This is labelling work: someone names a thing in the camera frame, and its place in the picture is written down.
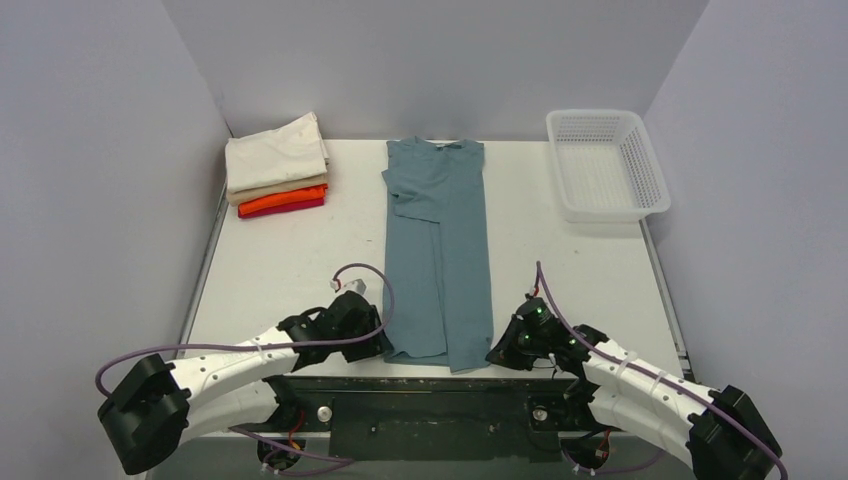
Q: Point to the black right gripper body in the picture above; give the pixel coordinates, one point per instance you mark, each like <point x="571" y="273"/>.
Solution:
<point x="506" y="350"/>

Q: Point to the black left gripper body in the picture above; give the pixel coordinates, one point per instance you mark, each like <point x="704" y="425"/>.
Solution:
<point x="370" y="334"/>

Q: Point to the teal blue t-shirt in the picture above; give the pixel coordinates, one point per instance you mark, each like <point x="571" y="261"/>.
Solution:
<point x="436" y="254"/>

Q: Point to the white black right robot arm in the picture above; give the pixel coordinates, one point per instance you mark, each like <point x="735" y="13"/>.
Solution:
<point x="719" y="434"/>

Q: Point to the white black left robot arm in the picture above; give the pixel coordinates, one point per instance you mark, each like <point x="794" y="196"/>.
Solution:
<point x="161" y="404"/>

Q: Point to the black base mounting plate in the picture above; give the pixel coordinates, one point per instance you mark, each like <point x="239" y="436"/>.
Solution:
<point x="429" y="419"/>

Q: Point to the folded red t-shirt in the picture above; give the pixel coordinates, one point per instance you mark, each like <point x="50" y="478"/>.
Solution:
<point x="287" y="208"/>

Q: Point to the folded orange t-shirt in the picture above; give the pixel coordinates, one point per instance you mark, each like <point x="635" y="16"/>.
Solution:
<point x="308" y="194"/>

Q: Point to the folded beige t-shirt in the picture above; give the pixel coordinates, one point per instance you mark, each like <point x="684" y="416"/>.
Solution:
<point x="236" y="198"/>

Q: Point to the folded cream t-shirt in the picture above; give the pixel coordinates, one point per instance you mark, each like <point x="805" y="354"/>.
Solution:
<point x="295" y="151"/>

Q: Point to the white perforated plastic basket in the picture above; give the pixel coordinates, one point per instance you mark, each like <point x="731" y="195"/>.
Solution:
<point x="605" y="166"/>

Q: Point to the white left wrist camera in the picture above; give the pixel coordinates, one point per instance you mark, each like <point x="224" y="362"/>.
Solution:
<point x="358" y="286"/>

